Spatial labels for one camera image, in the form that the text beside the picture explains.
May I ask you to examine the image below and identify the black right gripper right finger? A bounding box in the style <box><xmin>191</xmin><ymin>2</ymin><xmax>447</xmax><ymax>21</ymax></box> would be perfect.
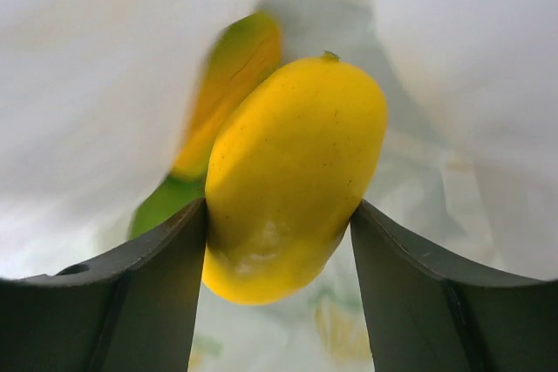
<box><xmin>350</xmin><ymin>202</ymin><xmax>557</xmax><ymax>372</ymax></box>

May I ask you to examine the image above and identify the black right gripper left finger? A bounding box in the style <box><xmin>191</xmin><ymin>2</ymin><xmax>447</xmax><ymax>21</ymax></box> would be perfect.
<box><xmin>1</xmin><ymin>200</ymin><xmax>207</xmax><ymax>371</ymax></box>

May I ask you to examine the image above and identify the yellow fake mango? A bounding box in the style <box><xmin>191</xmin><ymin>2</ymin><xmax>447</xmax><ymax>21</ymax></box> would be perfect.
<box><xmin>202</xmin><ymin>51</ymin><xmax>388</xmax><ymax>305</ymax></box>

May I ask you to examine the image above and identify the white plastic bag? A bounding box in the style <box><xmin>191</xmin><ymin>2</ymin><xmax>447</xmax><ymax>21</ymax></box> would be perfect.
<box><xmin>1</xmin><ymin>0</ymin><xmax>557</xmax><ymax>371</ymax></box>

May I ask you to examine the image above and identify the orange green fake papaya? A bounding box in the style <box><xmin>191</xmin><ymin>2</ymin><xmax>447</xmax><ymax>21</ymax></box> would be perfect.
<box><xmin>129</xmin><ymin>10</ymin><xmax>282</xmax><ymax>239</ymax></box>

